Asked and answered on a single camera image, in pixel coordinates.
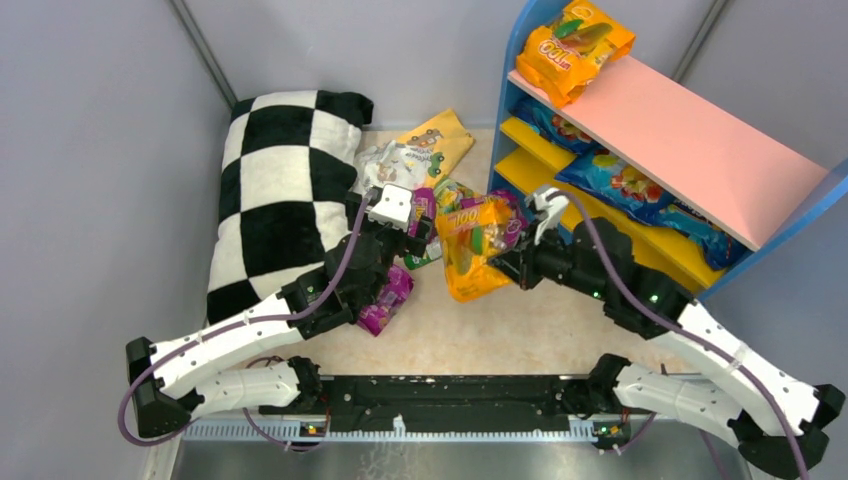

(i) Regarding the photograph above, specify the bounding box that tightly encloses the purple candy bag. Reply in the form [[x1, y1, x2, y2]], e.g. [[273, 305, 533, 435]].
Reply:
[[357, 265, 414, 337], [460, 189, 527, 234], [407, 187, 437, 243]]

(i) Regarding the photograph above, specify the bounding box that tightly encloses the orange candy bag floor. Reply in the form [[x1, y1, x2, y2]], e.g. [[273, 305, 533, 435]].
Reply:
[[436, 202, 511, 303]]

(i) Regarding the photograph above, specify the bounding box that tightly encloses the orange candy bag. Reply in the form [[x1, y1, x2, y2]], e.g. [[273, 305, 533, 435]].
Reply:
[[515, 1, 636, 108]]

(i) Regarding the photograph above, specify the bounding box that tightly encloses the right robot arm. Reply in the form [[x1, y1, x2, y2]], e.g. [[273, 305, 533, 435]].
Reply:
[[490, 218, 845, 479]]

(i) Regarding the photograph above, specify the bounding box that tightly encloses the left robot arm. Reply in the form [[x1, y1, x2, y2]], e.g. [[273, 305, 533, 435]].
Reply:
[[118, 217, 433, 446]]

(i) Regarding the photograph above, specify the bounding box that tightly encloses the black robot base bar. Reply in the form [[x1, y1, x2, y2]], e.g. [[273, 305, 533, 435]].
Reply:
[[259, 375, 635, 440]]

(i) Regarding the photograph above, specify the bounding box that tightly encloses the green yellow candy bag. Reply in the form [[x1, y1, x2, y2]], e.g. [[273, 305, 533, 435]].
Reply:
[[433, 177, 479, 215]]

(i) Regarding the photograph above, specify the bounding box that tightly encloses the blue candy bag middle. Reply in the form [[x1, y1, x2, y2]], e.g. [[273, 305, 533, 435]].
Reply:
[[555, 146, 674, 226]]

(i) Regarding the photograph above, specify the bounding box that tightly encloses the blue candy bag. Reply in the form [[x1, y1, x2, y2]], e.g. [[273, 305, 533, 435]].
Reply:
[[555, 146, 674, 226], [509, 97, 597, 155], [654, 199, 749, 270]]

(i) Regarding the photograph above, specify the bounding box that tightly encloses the blue candy bag right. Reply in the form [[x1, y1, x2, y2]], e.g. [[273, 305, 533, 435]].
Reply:
[[654, 199, 749, 270]]

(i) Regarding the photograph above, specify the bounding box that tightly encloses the blue yellow pink shelf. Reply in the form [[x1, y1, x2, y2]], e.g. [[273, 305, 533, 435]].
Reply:
[[488, 0, 848, 313]]

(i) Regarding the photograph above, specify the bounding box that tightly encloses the blue candy bag upper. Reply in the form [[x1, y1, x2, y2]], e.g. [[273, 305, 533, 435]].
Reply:
[[509, 97, 597, 155]]

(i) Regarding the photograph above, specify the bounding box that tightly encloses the black white checkered pillow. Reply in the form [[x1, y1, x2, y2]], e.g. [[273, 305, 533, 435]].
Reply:
[[206, 90, 374, 324]]

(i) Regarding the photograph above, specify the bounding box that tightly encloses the yellow white printed cloth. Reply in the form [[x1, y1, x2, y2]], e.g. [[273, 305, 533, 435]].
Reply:
[[352, 109, 475, 194]]

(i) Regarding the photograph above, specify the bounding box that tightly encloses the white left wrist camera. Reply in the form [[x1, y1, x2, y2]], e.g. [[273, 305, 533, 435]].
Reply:
[[366, 184, 414, 232]]

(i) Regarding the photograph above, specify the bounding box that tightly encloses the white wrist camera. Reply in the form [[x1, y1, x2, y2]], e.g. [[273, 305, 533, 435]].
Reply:
[[524, 184, 570, 245], [366, 184, 414, 232]]

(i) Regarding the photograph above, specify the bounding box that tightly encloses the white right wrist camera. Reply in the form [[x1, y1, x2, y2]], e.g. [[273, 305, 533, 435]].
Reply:
[[524, 184, 570, 245]]

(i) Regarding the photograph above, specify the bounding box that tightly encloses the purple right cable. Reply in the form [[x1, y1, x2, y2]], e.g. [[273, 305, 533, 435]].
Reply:
[[553, 190, 813, 480]]

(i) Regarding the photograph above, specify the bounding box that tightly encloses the purple cable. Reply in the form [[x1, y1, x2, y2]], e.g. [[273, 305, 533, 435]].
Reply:
[[117, 188, 379, 448], [553, 190, 813, 480]]

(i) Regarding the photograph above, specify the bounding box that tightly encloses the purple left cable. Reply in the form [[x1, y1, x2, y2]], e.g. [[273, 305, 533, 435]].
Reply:
[[117, 188, 379, 448]]

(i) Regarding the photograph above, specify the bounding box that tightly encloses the grey aluminium rail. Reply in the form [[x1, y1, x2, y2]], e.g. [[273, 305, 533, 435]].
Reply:
[[182, 415, 750, 445]]

